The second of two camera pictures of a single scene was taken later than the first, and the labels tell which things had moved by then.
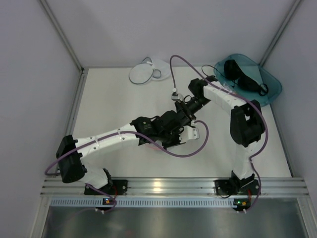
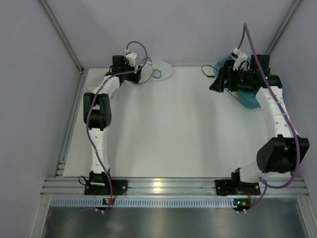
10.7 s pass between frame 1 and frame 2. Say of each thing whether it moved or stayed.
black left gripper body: moved
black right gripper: moved
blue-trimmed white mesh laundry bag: stayed
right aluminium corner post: stayed
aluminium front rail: stayed
